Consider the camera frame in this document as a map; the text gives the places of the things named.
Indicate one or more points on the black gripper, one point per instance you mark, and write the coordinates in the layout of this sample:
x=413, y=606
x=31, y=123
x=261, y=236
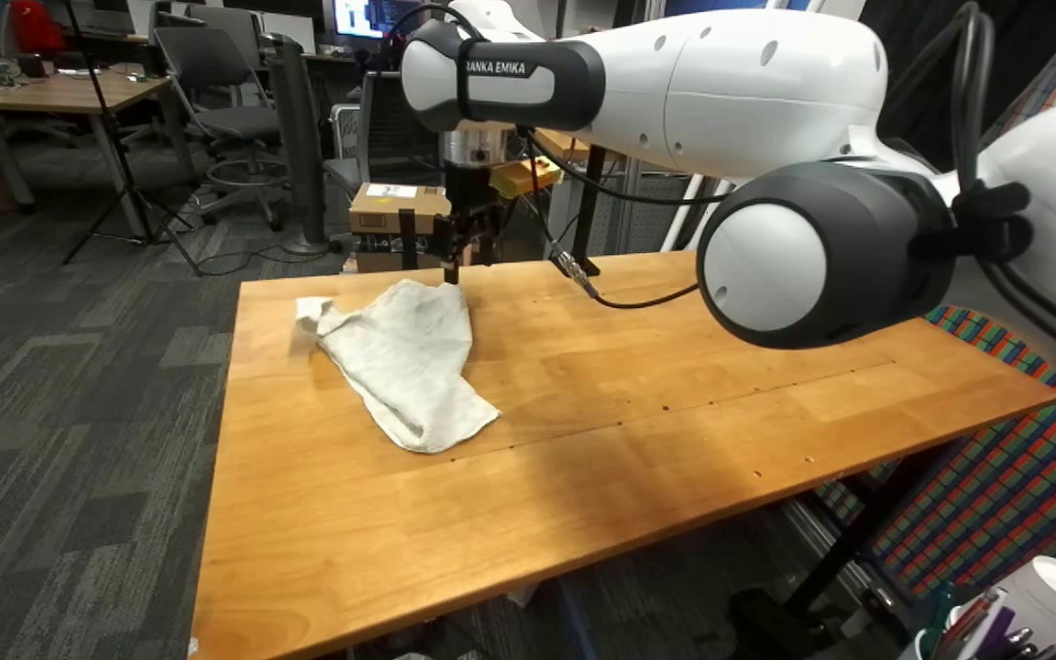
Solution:
x=468, y=159

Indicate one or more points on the white towel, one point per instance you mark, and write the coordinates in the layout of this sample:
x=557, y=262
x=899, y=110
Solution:
x=406, y=357

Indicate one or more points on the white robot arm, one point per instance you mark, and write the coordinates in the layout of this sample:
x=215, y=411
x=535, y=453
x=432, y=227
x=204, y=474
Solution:
x=826, y=227

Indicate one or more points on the black vertical pole stand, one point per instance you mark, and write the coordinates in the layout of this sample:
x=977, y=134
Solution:
x=573, y=214

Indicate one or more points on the computer monitor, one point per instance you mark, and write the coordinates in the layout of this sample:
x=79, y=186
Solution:
x=370, y=17

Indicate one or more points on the grey office chair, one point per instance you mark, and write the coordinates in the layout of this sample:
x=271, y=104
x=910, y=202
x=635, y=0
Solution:
x=233, y=114

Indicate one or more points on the wooden office desk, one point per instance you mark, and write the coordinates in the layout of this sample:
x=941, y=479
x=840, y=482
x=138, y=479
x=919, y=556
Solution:
x=68, y=98

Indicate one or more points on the colourful woven cloth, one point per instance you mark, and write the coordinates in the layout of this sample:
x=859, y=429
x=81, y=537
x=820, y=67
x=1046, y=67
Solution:
x=991, y=505

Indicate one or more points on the white paper cup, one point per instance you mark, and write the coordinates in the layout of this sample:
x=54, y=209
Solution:
x=1021, y=603

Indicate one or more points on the black camera tripod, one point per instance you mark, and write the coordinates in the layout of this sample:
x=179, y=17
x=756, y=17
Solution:
x=144, y=216

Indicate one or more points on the black table leg frame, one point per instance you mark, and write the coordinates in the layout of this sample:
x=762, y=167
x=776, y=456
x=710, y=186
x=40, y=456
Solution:
x=795, y=629

